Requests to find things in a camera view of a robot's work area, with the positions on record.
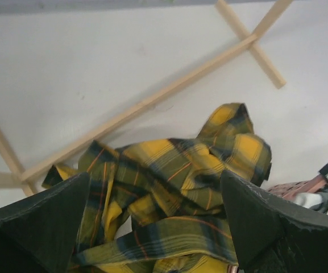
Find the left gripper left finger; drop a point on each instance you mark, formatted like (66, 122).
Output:
(38, 233)

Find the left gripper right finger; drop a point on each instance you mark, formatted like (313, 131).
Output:
(320, 239)

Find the yellow plaid shirt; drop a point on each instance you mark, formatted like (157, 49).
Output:
(156, 206)

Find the wooden clothes rack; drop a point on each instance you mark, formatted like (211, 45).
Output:
(18, 177)

